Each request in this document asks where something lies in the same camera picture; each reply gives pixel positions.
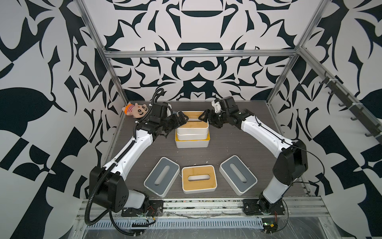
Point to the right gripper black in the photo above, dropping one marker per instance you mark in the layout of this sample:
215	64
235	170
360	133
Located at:
213	116

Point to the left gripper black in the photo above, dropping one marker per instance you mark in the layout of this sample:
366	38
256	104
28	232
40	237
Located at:
172	122

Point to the wood tissue box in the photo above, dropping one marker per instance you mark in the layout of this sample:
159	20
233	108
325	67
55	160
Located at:
194	125
199	179
191	137

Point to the yellow top tissue box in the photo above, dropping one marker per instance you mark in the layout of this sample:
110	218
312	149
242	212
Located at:
192	144

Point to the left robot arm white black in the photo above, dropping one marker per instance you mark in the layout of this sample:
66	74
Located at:
108	190

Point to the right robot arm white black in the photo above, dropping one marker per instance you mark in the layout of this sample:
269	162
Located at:
291	155

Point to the wood top tissue box front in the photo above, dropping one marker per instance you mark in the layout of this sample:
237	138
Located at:
199	179

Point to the grey top tissue box left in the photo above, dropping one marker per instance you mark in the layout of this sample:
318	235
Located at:
162	177

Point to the grey tissue box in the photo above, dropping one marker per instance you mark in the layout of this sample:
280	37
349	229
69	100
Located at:
237	175
162	177

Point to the grey top tissue box right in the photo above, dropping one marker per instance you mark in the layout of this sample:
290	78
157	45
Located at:
237	175

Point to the cartoon boy plush toy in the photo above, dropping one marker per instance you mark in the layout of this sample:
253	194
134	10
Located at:
135	110

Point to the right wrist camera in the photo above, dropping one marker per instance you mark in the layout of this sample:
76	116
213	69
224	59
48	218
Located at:
216	105

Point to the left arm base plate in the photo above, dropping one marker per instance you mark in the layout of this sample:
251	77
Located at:
150	208

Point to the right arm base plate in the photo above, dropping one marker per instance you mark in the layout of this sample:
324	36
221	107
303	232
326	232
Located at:
256	207

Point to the white slotted cable duct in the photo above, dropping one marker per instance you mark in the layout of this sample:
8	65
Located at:
187	223

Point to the aluminium frame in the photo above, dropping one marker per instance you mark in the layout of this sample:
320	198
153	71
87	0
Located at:
260	50

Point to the black wall hook rack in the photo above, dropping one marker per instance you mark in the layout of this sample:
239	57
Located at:
348	101

